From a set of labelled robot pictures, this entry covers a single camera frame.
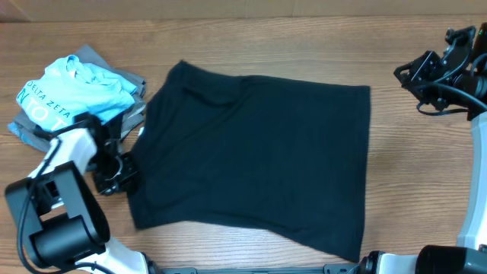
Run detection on grey folded garment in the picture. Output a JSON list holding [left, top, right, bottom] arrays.
[[8, 45, 146, 151]]

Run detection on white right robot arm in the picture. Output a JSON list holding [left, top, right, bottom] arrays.
[[361, 15, 486, 255]]

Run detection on black t-shirt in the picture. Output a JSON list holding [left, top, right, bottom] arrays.
[[128, 62, 371, 262]]

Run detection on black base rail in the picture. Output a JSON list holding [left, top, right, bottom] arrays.
[[161, 263, 360, 274]]

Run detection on light blue printed t-shirt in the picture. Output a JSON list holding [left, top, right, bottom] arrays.
[[16, 55, 137, 132]]

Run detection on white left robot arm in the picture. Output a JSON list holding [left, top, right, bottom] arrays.
[[5, 113, 160, 273]]

